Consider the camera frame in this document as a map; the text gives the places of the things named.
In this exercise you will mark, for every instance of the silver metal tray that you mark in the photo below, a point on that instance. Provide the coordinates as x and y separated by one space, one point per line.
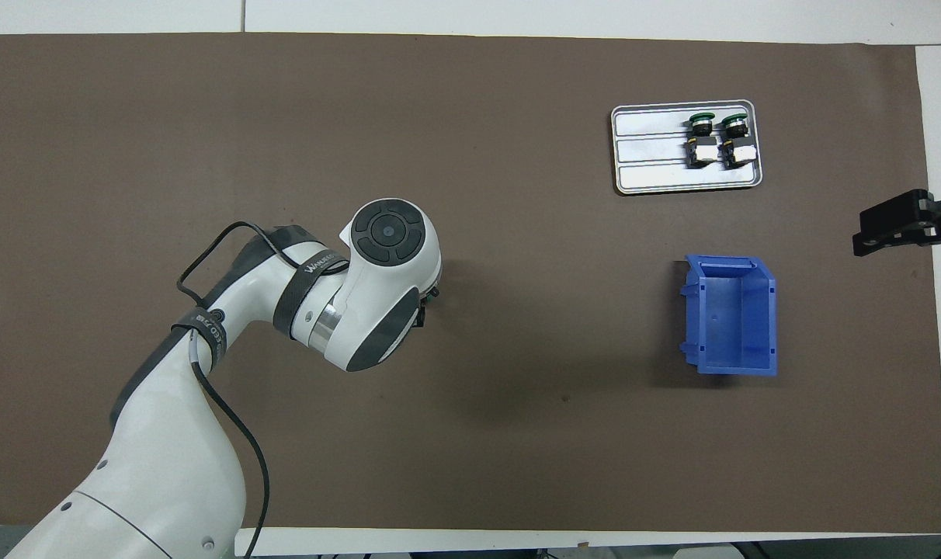
649 155

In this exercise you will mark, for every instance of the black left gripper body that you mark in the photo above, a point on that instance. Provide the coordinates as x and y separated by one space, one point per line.
419 314

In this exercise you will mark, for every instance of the blue plastic bin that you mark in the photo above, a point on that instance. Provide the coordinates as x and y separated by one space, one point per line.
734 318

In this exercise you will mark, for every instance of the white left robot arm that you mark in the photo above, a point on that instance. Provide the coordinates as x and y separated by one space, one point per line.
168 466

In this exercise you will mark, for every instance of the brown table mat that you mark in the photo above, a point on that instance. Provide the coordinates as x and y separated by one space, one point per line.
517 427

